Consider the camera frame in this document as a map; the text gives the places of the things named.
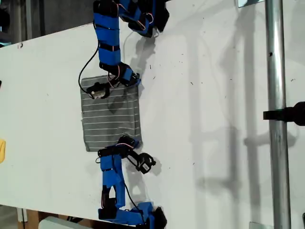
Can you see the grey white-striped towel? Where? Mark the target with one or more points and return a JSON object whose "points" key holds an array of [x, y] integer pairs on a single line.
{"points": [[112, 119]]}

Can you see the white plastic box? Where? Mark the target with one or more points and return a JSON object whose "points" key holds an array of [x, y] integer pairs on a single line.
{"points": [[54, 223]]}

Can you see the wooden table leg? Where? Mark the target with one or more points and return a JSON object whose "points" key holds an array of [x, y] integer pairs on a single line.
{"points": [[33, 219]]}

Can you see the yellow object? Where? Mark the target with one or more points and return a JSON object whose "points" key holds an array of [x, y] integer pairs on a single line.
{"points": [[2, 151]]}

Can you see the short black camera stalk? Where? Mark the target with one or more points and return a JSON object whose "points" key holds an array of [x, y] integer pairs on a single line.
{"points": [[132, 156], [107, 91]]}

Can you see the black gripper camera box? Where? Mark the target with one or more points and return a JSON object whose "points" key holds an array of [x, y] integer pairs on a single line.
{"points": [[96, 91], [144, 165]]}

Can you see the steel post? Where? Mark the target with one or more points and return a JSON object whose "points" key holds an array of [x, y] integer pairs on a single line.
{"points": [[277, 71]]}

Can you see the black post clamp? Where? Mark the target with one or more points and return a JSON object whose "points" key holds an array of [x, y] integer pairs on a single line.
{"points": [[286, 114]]}

